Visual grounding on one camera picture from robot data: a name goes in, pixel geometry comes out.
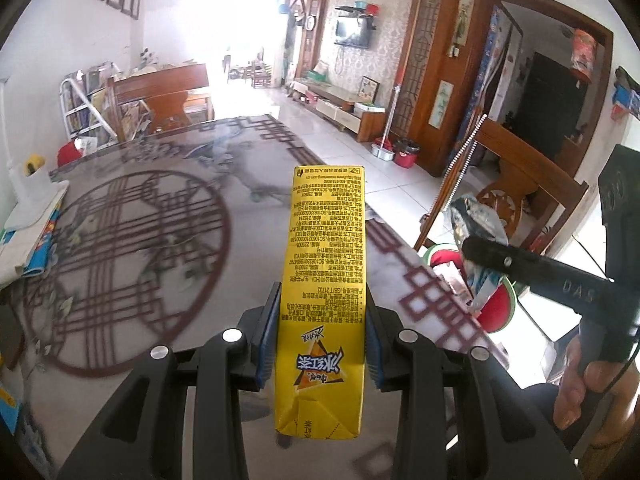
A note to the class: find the person's right forearm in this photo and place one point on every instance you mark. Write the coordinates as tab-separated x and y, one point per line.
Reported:
615	425

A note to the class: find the small yellow toy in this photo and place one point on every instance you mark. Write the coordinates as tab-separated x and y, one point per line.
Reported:
35	162

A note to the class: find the dark entrance door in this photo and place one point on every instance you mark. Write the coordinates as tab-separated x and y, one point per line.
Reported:
550	105

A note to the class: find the white storage box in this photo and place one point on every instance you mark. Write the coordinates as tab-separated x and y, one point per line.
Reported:
369	107

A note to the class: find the wall television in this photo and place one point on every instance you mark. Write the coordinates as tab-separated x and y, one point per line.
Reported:
352	32

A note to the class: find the red bag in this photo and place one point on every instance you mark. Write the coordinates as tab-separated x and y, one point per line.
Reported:
69	155

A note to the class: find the white desk lamp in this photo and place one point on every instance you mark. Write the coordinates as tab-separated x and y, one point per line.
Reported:
30	205

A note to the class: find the red plastic bin green rim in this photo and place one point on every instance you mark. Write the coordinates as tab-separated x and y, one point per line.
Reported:
500	310

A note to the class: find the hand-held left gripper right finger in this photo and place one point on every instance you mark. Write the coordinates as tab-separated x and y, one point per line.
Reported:
372	350

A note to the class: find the hanging scroll painting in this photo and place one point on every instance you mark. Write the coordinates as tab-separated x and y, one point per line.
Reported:
464	20

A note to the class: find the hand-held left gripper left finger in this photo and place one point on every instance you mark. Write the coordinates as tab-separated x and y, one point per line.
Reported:
267	340

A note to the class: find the green box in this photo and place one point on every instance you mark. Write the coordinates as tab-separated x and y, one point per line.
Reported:
316	75

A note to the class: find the wooden dining chair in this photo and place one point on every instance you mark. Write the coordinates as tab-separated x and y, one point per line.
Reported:
165	87
520	160

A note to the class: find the black wall shelf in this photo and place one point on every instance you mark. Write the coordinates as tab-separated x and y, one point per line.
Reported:
350	10

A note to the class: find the red mop bucket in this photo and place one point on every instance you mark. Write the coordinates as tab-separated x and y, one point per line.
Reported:
407	155

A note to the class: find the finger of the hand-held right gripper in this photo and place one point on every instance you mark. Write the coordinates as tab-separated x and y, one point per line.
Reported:
505	260

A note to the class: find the white book rack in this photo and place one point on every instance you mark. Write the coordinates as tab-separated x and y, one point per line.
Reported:
82	105

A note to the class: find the round wall clock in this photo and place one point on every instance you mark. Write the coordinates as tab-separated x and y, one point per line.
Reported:
310	22

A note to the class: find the person's right hand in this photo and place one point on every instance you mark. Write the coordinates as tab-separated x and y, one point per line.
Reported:
575	400

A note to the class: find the stack of books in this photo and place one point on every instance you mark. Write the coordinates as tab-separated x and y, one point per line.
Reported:
30	255

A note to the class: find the printed door curtain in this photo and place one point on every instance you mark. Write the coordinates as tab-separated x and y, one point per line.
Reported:
495	65

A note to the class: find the wooden television cabinet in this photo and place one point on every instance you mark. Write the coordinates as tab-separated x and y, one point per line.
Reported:
345	110

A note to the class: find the silver blue snack wrapper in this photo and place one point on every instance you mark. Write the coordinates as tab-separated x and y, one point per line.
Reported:
475	220

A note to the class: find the star pattern picture frame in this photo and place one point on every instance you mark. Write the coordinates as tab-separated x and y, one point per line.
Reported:
369	88

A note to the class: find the blue wall hanging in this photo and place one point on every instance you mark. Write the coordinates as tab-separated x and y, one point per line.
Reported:
627	95

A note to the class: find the red hanging lantern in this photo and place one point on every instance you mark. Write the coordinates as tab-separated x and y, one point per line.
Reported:
584	55

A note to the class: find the yellow drink carton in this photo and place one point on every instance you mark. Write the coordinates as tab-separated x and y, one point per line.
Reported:
325	260

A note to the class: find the mop with white base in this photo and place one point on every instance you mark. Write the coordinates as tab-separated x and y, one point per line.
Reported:
395	100

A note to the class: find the floral printed tablecloth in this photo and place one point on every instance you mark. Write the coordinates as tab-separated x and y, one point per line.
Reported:
175	260

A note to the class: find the framed bamboo painting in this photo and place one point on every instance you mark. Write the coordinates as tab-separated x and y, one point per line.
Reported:
441	104

